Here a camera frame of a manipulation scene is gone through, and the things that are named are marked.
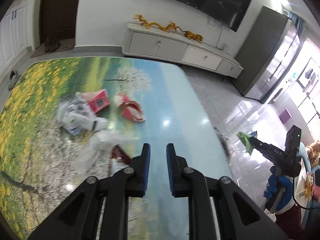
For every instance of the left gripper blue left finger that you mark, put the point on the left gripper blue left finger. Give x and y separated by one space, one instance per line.
98 208

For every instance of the pair of dark shoes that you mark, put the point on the pair of dark shoes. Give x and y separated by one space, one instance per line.
51 45

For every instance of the landscape print table mat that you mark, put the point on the landscape print table mat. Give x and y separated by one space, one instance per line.
42 163

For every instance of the dark brown entrance door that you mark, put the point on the dark brown entrance door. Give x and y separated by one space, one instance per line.
57 19

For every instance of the red white torn carton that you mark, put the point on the red white torn carton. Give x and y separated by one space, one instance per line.
129 109

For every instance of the brown snack wrapper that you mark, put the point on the brown snack wrapper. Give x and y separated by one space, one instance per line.
117 159

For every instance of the purple stool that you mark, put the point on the purple stool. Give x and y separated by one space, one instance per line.
285 116

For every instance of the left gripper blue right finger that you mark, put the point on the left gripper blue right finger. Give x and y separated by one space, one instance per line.
218 208

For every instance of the green plastic bag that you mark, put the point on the green plastic bag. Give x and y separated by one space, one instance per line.
244 138

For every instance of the red paper box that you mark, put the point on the red paper box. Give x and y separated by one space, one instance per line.
97 101

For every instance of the white printed plastic bag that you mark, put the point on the white printed plastic bag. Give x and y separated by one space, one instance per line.
75 114

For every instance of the grey refrigerator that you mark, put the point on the grey refrigerator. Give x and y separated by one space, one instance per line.
266 54

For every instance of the clear plastic wrapper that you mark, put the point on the clear plastic wrapper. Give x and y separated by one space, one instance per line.
96 146

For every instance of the grey slipper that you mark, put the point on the grey slipper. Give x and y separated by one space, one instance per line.
14 77

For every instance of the white tv cabinet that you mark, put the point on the white tv cabinet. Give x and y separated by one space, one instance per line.
172 47

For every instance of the golden dragon figurine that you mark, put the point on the golden dragon figurine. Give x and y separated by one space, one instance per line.
143 22

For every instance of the golden tiger figurine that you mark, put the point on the golden tiger figurine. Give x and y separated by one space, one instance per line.
192 36

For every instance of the right blue gloved hand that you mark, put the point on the right blue gloved hand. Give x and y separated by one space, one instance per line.
286 201

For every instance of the white wall cabinets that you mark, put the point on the white wall cabinets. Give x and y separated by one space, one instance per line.
13 34

